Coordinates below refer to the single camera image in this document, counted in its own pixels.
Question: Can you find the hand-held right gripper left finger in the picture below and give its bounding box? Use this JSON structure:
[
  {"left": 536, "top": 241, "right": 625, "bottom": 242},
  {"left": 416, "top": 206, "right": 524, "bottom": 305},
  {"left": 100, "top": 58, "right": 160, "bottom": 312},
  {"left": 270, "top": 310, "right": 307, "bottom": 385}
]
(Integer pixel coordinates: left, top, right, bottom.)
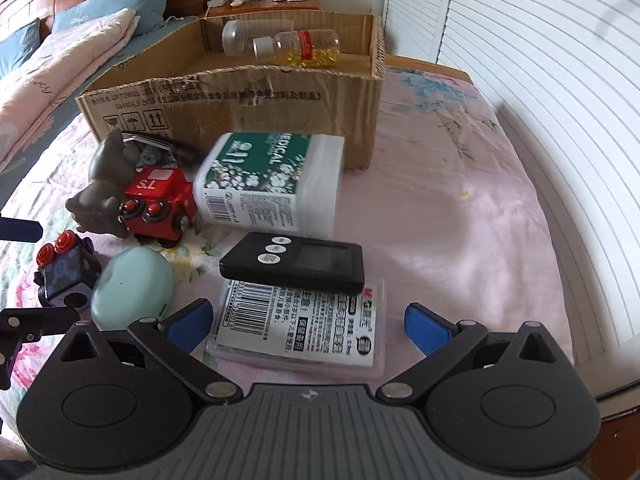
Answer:
[{"left": 59, "top": 299, "right": 240, "bottom": 406}]

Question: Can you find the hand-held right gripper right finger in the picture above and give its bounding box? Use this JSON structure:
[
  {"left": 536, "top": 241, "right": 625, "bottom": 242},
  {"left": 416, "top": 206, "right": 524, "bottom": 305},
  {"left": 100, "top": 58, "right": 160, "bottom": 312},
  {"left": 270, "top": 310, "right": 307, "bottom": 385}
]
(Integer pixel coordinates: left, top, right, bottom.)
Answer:
[{"left": 376, "top": 303, "right": 573, "bottom": 405}]

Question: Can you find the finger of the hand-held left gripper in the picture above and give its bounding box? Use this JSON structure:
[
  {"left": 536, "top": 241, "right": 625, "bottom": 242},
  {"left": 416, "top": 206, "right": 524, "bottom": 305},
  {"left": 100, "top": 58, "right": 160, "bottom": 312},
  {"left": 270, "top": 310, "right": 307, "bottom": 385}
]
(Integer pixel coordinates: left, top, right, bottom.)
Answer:
[
  {"left": 0, "top": 308, "right": 81, "bottom": 392},
  {"left": 0, "top": 217, "right": 42, "bottom": 242}
]

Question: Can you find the black toy train car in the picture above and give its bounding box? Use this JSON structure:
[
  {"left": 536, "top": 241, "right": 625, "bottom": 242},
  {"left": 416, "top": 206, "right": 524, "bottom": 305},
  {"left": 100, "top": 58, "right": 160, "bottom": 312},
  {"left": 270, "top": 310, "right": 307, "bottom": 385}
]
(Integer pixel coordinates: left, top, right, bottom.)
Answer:
[{"left": 33, "top": 230, "right": 103, "bottom": 309}]

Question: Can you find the clear plastic case with label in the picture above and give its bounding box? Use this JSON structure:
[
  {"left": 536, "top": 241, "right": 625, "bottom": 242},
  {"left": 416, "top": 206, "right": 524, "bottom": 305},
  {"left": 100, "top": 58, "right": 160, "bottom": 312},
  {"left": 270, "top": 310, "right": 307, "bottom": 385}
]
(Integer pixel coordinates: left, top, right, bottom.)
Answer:
[{"left": 206, "top": 277, "right": 389, "bottom": 375}]

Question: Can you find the black digital timer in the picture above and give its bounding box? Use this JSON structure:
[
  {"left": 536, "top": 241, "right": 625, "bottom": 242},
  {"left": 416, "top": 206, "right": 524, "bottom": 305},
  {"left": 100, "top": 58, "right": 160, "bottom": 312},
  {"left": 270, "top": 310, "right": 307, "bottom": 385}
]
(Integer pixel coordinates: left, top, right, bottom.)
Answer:
[{"left": 219, "top": 232, "right": 366, "bottom": 296}]

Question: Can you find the red toy train car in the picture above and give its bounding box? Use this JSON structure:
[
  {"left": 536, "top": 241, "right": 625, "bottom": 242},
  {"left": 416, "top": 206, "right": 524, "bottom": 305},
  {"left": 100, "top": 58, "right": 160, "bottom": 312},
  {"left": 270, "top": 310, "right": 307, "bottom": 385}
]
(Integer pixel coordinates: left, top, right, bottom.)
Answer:
[{"left": 118, "top": 166, "right": 202, "bottom": 249}]

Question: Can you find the green-label cotton swab box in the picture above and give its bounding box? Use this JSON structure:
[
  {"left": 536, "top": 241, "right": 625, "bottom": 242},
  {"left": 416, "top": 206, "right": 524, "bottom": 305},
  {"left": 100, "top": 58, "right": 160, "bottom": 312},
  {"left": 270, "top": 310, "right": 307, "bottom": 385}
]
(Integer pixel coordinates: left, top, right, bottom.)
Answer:
[{"left": 192, "top": 131, "right": 347, "bottom": 239}]

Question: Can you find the brown cardboard box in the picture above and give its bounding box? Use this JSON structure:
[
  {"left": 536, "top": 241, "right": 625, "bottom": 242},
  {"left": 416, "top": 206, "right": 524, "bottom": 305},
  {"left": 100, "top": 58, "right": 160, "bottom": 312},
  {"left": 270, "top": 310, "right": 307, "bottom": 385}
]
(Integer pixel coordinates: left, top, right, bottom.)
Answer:
[{"left": 75, "top": 10, "right": 387, "bottom": 171}]

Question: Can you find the pale green egg-shaped case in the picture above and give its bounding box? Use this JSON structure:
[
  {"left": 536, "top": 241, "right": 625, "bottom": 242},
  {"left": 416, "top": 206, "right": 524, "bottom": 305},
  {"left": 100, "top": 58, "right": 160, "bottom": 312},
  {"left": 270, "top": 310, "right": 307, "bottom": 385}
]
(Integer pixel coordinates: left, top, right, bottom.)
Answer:
[{"left": 91, "top": 246, "right": 176, "bottom": 332}]

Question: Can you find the grey elephant toy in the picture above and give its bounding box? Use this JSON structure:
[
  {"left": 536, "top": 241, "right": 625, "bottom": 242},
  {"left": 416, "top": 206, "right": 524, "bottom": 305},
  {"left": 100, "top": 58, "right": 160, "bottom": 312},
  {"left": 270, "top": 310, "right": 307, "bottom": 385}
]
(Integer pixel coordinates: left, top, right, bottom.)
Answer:
[{"left": 65, "top": 127, "right": 147, "bottom": 237}]

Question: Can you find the pink quilt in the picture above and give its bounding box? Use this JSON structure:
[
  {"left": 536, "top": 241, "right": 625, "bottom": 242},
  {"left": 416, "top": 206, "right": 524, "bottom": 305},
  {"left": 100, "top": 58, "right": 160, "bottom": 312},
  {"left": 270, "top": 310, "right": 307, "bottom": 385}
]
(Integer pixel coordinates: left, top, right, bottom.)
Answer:
[{"left": 0, "top": 7, "right": 142, "bottom": 176}]

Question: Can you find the small blue pillow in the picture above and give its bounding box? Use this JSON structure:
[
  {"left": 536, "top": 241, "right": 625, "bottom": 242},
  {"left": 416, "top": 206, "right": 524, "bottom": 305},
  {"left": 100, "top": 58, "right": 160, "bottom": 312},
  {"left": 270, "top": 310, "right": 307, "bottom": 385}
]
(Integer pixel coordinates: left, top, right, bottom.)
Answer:
[{"left": 0, "top": 17, "right": 42, "bottom": 79}]

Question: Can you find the wide white louvred wardrobe door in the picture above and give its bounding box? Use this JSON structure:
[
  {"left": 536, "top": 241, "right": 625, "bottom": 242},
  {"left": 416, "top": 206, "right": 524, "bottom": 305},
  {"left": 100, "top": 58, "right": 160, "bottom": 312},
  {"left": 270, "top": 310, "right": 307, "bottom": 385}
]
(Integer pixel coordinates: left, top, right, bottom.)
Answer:
[{"left": 435, "top": 0, "right": 640, "bottom": 401}]

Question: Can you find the empty clear plastic jar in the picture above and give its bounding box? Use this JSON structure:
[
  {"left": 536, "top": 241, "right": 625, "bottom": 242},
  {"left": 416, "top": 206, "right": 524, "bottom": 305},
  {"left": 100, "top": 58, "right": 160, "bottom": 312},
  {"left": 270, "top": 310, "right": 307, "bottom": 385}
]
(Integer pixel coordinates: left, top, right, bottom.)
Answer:
[{"left": 221, "top": 20, "right": 262, "bottom": 57}]

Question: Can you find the clear jar of yellow capsules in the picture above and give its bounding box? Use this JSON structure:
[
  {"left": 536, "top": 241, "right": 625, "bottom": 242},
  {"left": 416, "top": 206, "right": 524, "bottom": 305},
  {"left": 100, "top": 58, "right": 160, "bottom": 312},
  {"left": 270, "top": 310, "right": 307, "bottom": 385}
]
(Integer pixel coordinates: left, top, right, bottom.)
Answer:
[{"left": 252, "top": 30, "right": 342, "bottom": 67}]

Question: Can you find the narrow white louvred wardrobe door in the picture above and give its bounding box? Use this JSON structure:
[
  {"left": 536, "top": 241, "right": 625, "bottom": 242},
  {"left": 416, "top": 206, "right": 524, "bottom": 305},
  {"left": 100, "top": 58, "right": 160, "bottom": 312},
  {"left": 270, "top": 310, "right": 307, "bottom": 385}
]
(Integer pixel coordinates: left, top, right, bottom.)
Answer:
[{"left": 386, "top": 0, "right": 458, "bottom": 63}]

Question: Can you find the wooden nightstand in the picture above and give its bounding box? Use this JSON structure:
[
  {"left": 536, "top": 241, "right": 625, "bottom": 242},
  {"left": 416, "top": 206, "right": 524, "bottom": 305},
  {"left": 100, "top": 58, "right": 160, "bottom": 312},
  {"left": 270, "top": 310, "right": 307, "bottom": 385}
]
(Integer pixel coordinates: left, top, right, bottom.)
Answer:
[{"left": 202, "top": 0, "right": 321, "bottom": 20}]

